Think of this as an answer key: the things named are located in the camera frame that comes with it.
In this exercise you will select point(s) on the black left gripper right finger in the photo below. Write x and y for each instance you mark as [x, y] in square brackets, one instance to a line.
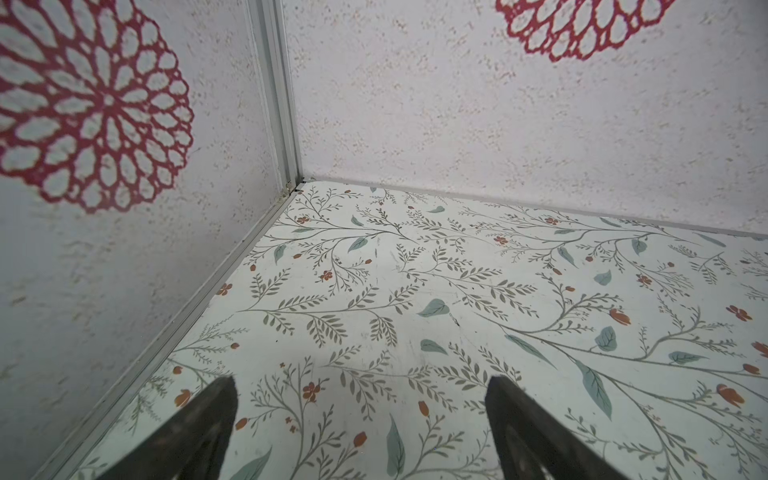
[531, 444]

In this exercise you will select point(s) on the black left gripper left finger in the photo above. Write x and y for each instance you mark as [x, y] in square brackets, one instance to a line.
[192, 444]

